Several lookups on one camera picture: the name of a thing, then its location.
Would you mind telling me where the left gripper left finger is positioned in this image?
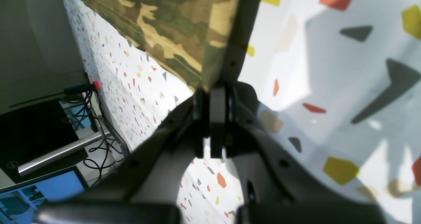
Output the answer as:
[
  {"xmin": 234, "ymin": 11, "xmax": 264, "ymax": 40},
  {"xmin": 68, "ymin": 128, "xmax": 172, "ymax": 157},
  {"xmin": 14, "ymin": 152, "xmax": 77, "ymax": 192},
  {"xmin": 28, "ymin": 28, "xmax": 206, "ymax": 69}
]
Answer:
[{"xmin": 36, "ymin": 89, "xmax": 209, "ymax": 224}]

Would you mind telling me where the silver monitor stand bar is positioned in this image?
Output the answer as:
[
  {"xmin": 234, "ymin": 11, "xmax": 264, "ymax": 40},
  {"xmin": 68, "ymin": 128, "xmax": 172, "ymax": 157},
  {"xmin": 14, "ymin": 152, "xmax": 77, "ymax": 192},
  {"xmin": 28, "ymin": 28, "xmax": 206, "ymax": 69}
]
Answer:
[{"xmin": 18, "ymin": 131, "xmax": 112, "ymax": 176}]

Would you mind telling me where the black cables bundle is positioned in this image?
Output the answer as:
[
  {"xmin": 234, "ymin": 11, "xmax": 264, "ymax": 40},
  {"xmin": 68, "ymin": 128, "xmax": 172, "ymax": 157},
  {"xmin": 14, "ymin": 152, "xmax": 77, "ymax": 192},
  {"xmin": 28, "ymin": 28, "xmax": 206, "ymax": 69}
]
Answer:
[{"xmin": 59, "ymin": 83, "xmax": 132, "ymax": 185}]

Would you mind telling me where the camouflage T-shirt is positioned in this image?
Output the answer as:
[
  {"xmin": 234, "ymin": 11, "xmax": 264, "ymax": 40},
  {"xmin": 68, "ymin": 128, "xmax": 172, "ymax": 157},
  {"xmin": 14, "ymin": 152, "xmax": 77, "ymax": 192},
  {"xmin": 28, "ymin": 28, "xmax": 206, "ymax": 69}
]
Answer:
[{"xmin": 81, "ymin": 0, "xmax": 240, "ymax": 91}]

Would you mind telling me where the terrazzo patterned table cloth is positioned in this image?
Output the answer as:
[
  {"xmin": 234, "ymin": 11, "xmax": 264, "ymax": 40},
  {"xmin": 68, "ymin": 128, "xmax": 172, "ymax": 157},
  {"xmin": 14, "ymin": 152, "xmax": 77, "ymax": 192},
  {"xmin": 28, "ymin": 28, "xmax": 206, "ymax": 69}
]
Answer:
[{"xmin": 64, "ymin": 0, "xmax": 421, "ymax": 224}]

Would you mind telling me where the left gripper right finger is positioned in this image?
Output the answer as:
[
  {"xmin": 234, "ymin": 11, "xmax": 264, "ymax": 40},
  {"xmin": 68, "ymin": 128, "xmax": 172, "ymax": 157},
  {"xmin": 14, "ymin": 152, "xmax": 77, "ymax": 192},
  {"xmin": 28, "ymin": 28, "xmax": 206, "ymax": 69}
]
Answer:
[{"xmin": 210, "ymin": 83, "xmax": 385, "ymax": 224}]

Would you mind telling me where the black computer monitor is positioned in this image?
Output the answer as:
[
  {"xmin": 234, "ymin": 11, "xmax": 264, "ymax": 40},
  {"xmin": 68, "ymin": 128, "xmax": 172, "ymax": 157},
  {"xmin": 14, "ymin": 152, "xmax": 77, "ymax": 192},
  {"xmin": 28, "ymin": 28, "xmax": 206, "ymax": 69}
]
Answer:
[{"xmin": 0, "ymin": 99, "xmax": 88, "ymax": 184}]

